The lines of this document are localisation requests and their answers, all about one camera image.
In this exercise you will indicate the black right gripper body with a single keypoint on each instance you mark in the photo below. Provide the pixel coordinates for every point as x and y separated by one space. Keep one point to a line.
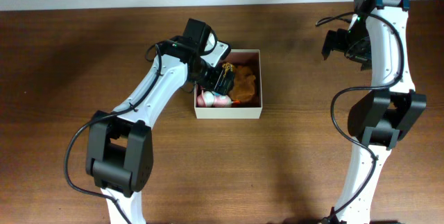
333 44

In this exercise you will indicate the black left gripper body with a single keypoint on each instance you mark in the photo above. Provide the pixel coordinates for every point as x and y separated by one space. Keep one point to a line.
222 81

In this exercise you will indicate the yellow small toy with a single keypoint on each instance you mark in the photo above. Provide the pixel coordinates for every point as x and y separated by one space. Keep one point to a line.
228 68

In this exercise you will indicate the pink white duck toy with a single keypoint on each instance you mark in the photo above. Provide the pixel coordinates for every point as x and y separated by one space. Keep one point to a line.
210 99

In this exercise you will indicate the brown plush bear toy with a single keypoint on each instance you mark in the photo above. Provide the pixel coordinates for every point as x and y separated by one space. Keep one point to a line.
244 88

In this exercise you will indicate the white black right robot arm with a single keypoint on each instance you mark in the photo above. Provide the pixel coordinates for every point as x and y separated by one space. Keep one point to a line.
376 39

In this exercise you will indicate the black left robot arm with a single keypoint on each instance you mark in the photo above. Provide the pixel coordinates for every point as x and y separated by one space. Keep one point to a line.
120 146

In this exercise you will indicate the white cardboard box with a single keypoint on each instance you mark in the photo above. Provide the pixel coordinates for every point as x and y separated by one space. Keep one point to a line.
252 59

